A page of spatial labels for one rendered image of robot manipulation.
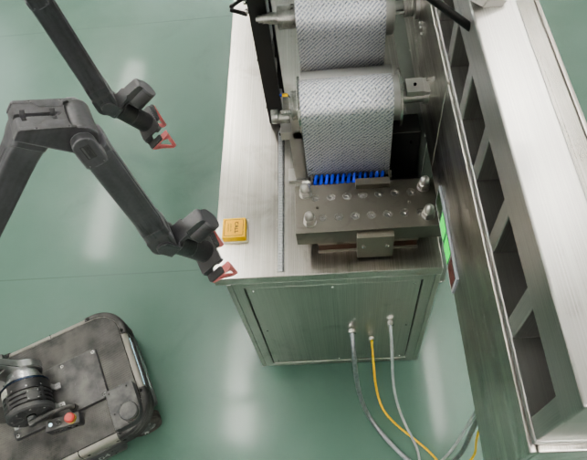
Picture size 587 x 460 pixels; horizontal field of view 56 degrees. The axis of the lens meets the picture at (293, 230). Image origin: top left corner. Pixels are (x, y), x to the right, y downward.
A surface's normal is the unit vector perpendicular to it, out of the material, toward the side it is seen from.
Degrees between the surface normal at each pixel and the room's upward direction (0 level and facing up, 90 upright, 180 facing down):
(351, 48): 92
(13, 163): 90
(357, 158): 90
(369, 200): 0
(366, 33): 92
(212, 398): 0
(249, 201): 0
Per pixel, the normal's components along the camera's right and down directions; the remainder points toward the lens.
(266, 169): -0.10, -0.52
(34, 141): 0.43, 0.74
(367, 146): 0.01, 0.85
